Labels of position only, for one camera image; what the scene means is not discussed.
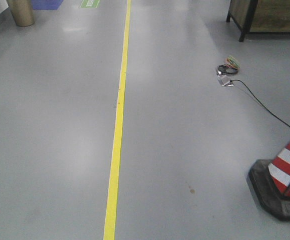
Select red white traffic cone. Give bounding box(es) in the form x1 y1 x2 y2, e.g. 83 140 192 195
249 142 290 221

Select wooden black-framed cabinet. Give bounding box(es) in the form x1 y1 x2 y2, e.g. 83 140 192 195
226 0 290 42

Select brass cylindrical bin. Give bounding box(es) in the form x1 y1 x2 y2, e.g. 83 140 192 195
7 0 35 27

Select black floor cable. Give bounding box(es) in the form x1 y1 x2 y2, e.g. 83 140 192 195
230 79 290 133

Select coiled coloured wires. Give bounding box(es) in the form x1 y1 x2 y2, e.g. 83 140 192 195
216 55 241 76

